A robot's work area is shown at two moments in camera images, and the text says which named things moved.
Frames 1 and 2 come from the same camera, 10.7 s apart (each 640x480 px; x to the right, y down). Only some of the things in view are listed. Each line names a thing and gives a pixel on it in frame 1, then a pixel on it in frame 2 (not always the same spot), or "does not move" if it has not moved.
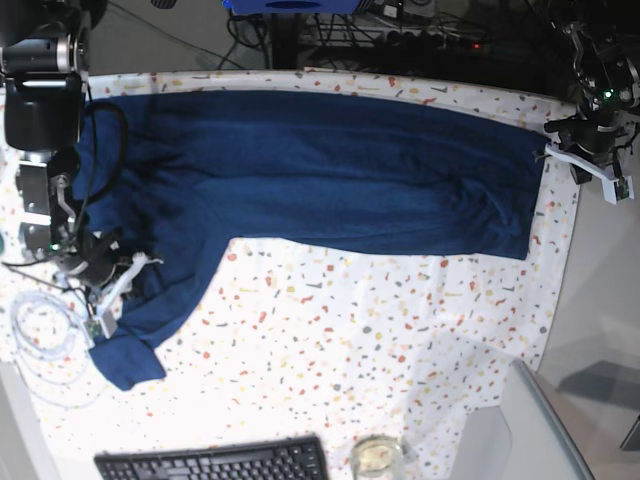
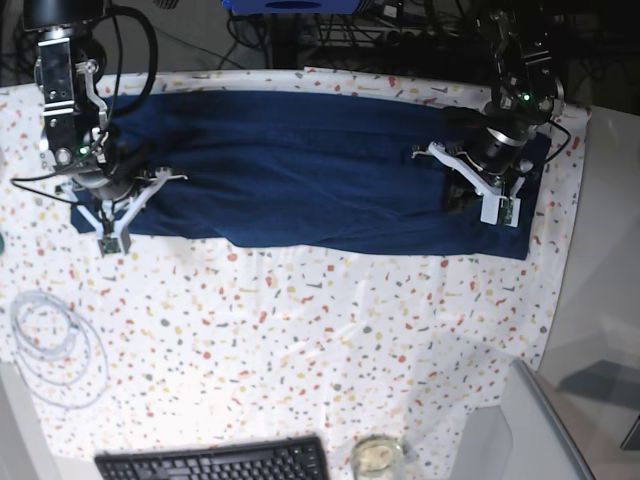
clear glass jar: x=377 y=457 does not move
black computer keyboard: x=299 y=458 does not move
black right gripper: x=98 y=265 to x=114 y=180
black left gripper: x=593 y=128 to x=496 y=150
